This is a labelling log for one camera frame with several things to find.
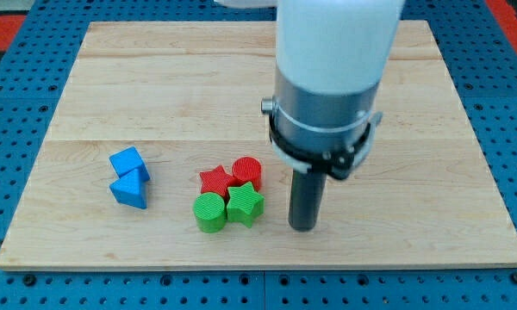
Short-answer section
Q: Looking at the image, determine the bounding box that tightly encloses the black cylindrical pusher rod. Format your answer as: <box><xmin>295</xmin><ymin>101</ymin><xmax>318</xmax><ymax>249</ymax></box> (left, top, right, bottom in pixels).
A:
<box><xmin>288</xmin><ymin>170</ymin><xmax>327</xmax><ymax>232</ymax></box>

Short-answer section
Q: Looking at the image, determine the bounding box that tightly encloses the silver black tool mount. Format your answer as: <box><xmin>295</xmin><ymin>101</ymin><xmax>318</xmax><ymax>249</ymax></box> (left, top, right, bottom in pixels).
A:
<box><xmin>262</xmin><ymin>70</ymin><xmax>383</xmax><ymax>180</ymax></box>

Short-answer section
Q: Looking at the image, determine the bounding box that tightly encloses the green star block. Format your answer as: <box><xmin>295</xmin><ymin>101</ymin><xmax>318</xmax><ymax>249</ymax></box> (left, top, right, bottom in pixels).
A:
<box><xmin>226</xmin><ymin>182</ymin><xmax>265</xmax><ymax>228</ymax></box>

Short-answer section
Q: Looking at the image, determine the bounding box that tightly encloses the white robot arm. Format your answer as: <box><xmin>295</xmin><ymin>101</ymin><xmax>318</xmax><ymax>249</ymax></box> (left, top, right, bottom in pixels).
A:
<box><xmin>216</xmin><ymin>0</ymin><xmax>404</xmax><ymax>232</ymax></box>

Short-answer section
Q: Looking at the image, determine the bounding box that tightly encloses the red star block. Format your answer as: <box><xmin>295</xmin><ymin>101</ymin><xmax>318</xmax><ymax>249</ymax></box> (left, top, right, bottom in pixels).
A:
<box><xmin>199</xmin><ymin>165</ymin><xmax>238</xmax><ymax>201</ymax></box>

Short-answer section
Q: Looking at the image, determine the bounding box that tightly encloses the red cylinder block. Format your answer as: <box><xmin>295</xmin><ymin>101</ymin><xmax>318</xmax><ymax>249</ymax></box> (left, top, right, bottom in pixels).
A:
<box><xmin>232</xmin><ymin>157</ymin><xmax>262</xmax><ymax>191</ymax></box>

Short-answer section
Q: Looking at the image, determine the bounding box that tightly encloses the green cylinder block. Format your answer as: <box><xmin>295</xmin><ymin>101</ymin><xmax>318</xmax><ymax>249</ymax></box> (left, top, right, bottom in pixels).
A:
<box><xmin>193</xmin><ymin>192</ymin><xmax>227</xmax><ymax>233</ymax></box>

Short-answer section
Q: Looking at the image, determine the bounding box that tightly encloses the wooden board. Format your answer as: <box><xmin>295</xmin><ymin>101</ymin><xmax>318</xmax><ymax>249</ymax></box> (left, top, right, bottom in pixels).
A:
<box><xmin>0</xmin><ymin>21</ymin><xmax>517</xmax><ymax>271</ymax></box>

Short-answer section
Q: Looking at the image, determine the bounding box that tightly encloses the blue triangular prism block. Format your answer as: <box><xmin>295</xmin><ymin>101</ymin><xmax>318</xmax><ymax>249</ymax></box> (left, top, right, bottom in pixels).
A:
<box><xmin>109</xmin><ymin>169</ymin><xmax>147</xmax><ymax>209</ymax></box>

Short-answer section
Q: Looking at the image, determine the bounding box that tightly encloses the blue cube block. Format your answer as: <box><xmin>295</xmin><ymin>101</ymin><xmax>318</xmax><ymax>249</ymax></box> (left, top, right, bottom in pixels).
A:
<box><xmin>109</xmin><ymin>146</ymin><xmax>151</xmax><ymax>182</ymax></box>

